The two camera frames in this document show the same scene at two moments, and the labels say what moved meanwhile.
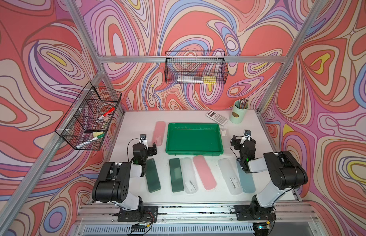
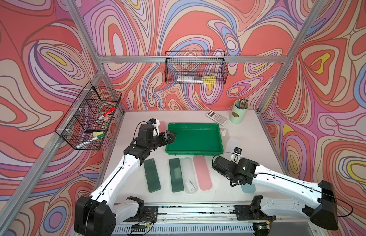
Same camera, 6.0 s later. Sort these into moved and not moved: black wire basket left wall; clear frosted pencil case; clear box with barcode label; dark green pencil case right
Moved: clear frosted pencil case
Not moved: black wire basket left wall; clear box with barcode label; dark green pencil case right
